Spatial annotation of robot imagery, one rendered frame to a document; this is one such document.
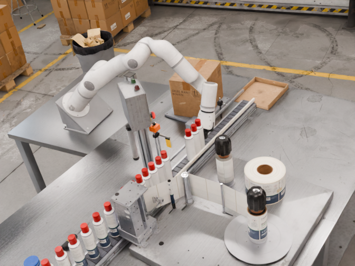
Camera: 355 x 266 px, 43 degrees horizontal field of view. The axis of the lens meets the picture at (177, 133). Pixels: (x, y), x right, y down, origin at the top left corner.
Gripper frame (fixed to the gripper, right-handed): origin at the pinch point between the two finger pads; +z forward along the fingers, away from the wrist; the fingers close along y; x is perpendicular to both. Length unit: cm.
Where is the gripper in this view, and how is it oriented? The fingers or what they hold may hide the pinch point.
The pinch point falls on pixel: (204, 135)
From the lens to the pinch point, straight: 265.5
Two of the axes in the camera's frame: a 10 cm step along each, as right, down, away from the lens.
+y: 8.0, 2.6, -5.4
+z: -0.8, 9.4, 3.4
